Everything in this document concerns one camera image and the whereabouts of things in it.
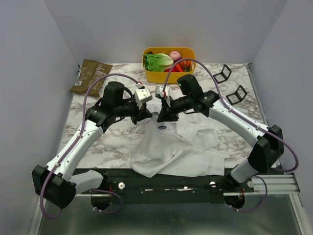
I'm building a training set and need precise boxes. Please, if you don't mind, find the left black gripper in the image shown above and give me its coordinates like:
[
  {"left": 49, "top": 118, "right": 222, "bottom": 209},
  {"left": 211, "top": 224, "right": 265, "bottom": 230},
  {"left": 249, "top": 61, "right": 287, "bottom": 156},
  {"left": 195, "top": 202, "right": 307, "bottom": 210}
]
[{"left": 114, "top": 97, "right": 153, "bottom": 125}]

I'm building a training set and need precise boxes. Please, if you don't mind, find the white shirt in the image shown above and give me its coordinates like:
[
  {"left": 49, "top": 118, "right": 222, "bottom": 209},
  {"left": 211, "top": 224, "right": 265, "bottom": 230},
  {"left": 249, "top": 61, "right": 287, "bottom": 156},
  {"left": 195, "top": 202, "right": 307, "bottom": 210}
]
[{"left": 131, "top": 84, "right": 225, "bottom": 179}]

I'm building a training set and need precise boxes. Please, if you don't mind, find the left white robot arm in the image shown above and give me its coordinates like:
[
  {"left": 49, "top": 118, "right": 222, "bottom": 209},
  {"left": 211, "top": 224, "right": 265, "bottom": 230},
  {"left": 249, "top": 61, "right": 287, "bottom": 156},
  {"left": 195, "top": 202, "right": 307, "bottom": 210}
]
[{"left": 32, "top": 81, "right": 152, "bottom": 209}]

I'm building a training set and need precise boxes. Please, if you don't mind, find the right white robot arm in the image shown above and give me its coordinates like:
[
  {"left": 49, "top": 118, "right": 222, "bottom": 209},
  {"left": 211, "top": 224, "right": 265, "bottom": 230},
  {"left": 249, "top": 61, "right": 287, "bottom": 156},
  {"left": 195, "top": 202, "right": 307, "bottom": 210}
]
[{"left": 156, "top": 74, "right": 284, "bottom": 192}]

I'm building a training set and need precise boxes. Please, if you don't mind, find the red pepper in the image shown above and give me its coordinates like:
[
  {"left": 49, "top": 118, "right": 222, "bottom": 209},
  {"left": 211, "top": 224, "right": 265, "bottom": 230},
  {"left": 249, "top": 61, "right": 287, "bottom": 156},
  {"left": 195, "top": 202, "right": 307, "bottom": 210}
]
[{"left": 164, "top": 64, "right": 184, "bottom": 72}]

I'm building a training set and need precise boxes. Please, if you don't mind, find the orange carrot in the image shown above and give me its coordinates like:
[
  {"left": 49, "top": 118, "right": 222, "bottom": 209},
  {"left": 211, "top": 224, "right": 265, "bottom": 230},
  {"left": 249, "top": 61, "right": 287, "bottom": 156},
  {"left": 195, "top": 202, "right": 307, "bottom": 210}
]
[{"left": 179, "top": 60, "right": 193, "bottom": 72}]

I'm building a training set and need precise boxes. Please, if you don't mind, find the green lettuce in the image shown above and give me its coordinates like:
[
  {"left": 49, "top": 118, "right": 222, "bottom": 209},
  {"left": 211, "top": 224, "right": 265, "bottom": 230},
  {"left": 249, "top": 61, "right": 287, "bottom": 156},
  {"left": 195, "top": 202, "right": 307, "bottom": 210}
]
[{"left": 143, "top": 53, "right": 174, "bottom": 72}]

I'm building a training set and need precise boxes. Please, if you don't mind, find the red onion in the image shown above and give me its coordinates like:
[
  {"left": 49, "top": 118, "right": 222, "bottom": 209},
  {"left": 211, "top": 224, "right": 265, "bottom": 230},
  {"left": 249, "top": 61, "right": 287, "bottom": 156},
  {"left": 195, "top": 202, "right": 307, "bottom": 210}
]
[{"left": 169, "top": 51, "right": 182, "bottom": 62}]

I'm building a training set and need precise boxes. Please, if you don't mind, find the yellow plastic bin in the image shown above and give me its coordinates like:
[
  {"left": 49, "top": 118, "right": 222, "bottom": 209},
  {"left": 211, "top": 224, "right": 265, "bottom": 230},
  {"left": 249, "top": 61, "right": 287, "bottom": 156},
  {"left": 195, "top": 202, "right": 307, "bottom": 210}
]
[{"left": 142, "top": 47, "right": 197, "bottom": 84}]

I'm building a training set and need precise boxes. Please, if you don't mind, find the brown snack bag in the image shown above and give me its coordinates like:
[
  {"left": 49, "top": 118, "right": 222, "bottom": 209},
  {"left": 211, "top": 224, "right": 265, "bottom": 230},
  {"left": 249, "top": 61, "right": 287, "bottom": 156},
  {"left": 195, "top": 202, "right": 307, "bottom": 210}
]
[{"left": 70, "top": 59, "right": 113, "bottom": 95}]

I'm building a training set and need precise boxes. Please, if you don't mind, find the far black folding stand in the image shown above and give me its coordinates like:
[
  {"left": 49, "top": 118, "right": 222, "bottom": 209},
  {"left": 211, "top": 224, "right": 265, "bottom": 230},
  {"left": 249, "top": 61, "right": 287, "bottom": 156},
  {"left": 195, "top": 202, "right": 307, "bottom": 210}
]
[{"left": 214, "top": 64, "right": 232, "bottom": 84}]

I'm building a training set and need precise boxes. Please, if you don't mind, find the black folding stand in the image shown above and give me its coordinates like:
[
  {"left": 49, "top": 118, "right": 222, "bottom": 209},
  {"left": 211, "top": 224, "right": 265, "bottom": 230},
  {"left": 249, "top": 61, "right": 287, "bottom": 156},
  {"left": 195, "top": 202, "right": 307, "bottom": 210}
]
[
  {"left": 226, "top": 85, "right": 247, "bottom": 105},
  {"left": 214, "top": 64, "right": 232, "bottom": 84}
]

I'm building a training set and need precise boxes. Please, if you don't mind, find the near black folding stand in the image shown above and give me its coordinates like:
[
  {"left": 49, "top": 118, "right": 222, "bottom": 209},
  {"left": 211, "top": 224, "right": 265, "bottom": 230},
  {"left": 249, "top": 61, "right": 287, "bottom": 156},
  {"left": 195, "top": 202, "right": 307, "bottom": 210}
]
[{"left": 226, "top": 85, "right": 247, "bottom": 105}]

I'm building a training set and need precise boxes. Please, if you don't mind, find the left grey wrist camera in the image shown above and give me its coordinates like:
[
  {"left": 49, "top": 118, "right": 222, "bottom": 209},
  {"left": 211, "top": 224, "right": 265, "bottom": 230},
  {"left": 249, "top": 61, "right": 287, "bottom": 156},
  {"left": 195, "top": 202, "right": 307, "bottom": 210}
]
[{"left": 134, "top": 83, "right": 153, "bottom": 107}]

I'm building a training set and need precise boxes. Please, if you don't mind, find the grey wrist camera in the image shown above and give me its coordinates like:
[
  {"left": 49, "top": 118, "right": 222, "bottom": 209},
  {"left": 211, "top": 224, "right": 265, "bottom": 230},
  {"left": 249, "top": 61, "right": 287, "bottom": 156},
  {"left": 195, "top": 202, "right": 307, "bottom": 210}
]
[
  {"left": 134, "top": 83, "right": 153, "bottom": 107},
  {"left": 155, "top": 84, "right": 171, "bottom": 106}
]

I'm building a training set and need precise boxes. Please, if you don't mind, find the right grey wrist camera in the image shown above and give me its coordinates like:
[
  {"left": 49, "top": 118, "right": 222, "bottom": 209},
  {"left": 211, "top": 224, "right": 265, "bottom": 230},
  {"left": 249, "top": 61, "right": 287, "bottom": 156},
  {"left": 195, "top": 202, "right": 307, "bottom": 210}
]
[{"left": 155, "top": 84, "right": 171, "bottom": 106}]

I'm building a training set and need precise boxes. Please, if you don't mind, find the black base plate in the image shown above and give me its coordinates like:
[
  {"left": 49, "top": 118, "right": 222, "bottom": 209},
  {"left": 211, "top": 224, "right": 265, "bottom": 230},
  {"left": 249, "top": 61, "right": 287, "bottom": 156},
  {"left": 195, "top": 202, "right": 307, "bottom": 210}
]
[{"left": 82, "top": 168, "right": 254, "bottom": 212}]

